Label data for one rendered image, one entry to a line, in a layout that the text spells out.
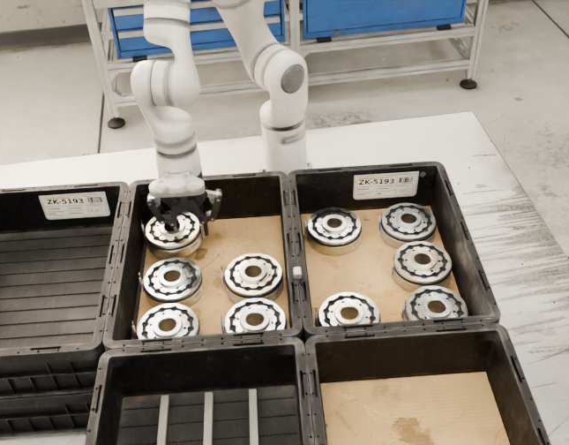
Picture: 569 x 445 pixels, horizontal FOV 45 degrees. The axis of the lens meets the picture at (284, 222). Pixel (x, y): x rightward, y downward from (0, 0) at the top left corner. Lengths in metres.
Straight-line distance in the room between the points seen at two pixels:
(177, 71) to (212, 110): 2.17
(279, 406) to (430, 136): 0.96
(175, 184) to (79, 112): 2.27
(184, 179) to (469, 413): 0.58
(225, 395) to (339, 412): 0.18
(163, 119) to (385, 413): 0.57
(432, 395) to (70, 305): 0.64
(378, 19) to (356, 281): 2.02
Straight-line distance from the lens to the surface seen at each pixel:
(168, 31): 1.08
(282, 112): 1.37
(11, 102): 3.58
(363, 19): 3.11
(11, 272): 1.38
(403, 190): 1.36
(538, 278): 1.49
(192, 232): 1.27
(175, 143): 1.13
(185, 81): 1.07
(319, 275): 1.25
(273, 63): 1.33
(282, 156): 1.44
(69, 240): 1.40
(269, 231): 1.33
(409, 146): 1.78
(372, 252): 1.29
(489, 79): 3.50
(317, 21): 3.06
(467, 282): 1.19
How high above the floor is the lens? 1.74
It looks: 42 degrees down
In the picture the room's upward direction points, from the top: 3 degrees counter-clockwise
